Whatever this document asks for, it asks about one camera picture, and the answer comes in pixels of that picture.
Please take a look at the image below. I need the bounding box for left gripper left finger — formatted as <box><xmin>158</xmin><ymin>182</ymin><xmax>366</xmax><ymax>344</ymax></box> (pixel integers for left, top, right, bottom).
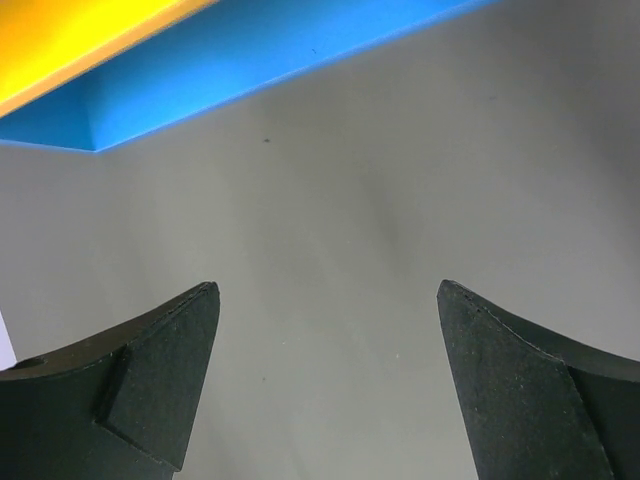
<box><xmin>1</xmin><ymin>282</ymin><xmax>220</xmax><ymax>479</ymax></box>

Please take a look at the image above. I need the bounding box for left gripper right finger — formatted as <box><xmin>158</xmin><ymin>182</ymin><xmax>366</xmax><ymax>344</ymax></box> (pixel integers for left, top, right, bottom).
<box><xmin>437</xmin><ymin>280</ymin><xmax>639</xmax><ymax>479</ymax></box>

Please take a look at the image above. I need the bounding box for blue pink yellow bookshelf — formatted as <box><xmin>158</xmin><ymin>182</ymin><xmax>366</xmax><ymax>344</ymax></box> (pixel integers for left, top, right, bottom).
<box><xmin>1</xmin><ymin>0</ymin><xmax>478</xmax><ymax>152</ymax></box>

